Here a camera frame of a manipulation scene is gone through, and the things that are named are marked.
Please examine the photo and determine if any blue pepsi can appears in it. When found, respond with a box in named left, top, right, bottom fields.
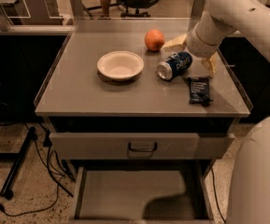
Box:
left=157, top=51, right=192, bottom=81

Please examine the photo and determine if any closed grey top drawer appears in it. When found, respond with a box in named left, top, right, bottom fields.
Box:
left=50, top=133, right=234, bottom=160

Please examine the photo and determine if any black stand leg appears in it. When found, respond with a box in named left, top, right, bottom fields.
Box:
left=0, top=126, right=37, bottom=200

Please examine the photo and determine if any black cable on floor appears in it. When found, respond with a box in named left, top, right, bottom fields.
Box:
left=209, top=166, right=227, bottom=224
left=0, top=121, right=77, bottom=217

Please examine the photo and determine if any person leg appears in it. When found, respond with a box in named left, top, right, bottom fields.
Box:
left=100, top=0, right=111, bottom=17

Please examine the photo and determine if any white bowl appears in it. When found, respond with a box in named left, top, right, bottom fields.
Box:
left=97, top=51, right=144, bottom=81

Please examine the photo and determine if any black cable on left floor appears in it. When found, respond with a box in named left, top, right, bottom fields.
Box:
left=0, top=121, right=77, bottom=217

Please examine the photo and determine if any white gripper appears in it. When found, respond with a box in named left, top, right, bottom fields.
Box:
left=162, top=11, right=234, bottom=77

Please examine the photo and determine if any black cable on right floor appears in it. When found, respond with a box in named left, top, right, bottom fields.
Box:
left=209, top=166, right=227, bottom=224

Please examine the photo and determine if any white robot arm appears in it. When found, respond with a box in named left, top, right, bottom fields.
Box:
left=181, top=0, right=270, bottom=224

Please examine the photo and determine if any grey background cabinet left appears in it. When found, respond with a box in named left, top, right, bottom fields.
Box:
left=0, top=0, right=63, bottom=25

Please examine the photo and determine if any open grey middle drawer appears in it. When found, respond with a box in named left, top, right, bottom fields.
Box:
left=69, top=167, right=216, bottom=224

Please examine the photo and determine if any dark blue snack bag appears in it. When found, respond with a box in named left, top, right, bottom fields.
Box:
left=188, top=77, right=212, bottom=105

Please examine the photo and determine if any orange fruit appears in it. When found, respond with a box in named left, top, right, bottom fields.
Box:
left=144, top=30, right=164, bottom=51

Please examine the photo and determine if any grey drawer cabinet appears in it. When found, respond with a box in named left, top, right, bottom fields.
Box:
left=34, top=17, right=254, bottom=179

